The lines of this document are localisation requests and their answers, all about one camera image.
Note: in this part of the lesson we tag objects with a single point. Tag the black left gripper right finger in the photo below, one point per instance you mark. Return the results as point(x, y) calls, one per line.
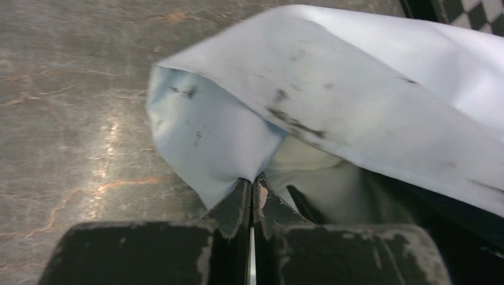
point(270, 210)

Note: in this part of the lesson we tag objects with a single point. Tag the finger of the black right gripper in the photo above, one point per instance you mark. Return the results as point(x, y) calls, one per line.
point(305, 208)

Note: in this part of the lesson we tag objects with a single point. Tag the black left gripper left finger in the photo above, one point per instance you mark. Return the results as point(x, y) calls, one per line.
point(232, 213)

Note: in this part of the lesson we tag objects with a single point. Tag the white pillow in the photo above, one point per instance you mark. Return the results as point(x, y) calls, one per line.
point(341, 191)

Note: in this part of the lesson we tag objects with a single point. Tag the light blue pillowcase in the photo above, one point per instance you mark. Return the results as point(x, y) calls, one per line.
point(417, 101)

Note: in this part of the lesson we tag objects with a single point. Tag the black white checkerboard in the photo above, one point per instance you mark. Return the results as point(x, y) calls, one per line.
point(481, 15)

